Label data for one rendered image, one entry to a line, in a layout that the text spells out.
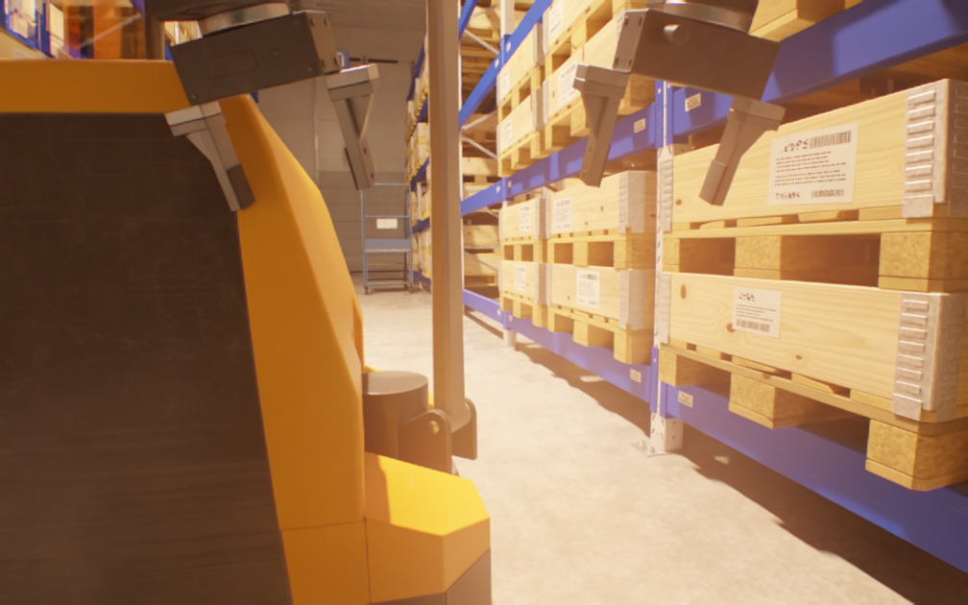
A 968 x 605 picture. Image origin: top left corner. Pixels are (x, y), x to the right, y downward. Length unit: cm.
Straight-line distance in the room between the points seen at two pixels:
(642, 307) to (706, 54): 140
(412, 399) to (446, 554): 34
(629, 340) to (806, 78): 97
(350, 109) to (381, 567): 51
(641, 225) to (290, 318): 143
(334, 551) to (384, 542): 6
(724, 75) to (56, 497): 78
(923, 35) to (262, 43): 107
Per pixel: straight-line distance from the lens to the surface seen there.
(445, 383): 86
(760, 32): 141
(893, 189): 109
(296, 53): 46
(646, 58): 46
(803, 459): 136
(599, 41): 211
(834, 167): 116
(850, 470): 128
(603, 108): 47
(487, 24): 605
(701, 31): 48
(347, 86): 46
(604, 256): 211
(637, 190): 180
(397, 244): 785
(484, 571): 77
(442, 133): 85
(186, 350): 59
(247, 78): 49
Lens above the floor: 69
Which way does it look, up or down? 6 degrees down
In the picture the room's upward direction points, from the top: 1 degrees counter-clockwise
